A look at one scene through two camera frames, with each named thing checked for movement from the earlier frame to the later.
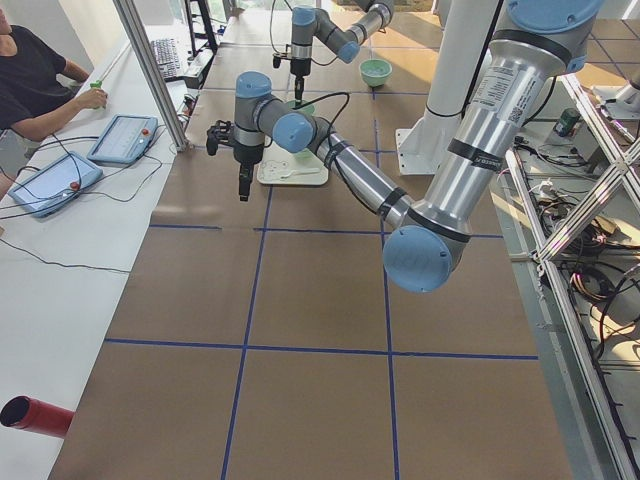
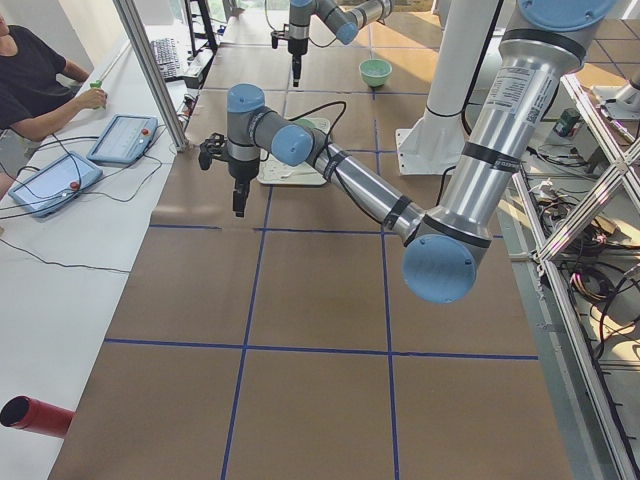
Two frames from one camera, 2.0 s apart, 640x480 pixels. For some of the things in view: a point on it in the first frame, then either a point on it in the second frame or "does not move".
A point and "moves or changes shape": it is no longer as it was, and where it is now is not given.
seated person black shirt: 37,93 does not move
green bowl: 305,107 moves or changes shape
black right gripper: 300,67 → 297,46
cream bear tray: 281,167 does not move
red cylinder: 27,413 does not move
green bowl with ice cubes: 375,71 does not move
